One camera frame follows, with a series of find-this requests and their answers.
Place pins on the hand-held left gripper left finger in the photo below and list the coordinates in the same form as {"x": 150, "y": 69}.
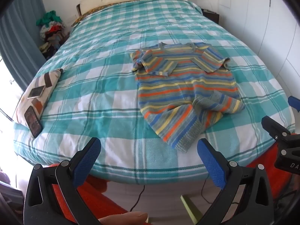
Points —
{"x": 88, "y": 159}

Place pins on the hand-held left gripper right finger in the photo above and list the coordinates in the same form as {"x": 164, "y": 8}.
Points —
{"x": 212, "y": 163}

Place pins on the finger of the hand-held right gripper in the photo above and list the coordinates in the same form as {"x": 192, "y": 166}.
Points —
{"x": 273, "y": 127}
{"x": 294, "y": 102}

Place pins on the striped knit sweater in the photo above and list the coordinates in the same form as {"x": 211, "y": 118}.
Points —
{"x": 178, "y": 84}

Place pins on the pile of clothes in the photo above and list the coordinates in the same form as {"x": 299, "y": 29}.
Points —
{"x": 52, "y": 32}

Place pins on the person's left hand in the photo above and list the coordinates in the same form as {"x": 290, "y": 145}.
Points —
{"x": 124, "y": 218}

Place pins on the orange cloth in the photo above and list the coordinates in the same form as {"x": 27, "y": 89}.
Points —
{"x": 267, "y": 159}
{"x": 98, "y": 201}

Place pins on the green furniture leg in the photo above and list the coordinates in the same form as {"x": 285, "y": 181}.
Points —
{"x": 191, "y": 207}

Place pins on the black phone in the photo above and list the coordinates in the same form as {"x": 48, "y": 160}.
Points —
{"x": 33, "y": 121}

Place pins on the silver phone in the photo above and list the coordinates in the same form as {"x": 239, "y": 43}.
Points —
{"x": 36, "y": 92}

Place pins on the geometric patterned cushion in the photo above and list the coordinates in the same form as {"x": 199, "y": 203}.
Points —
{"x": 50, "y": 78}

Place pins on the teal checked blanket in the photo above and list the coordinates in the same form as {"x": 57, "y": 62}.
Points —
{"x": 105, "y": 51}

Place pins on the dark nightstand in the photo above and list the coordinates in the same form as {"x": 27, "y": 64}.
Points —
{"x": 211, "y": 16}

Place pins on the blue-grey curtain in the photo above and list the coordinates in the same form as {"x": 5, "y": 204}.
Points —
{"x": 21, "y": 39}

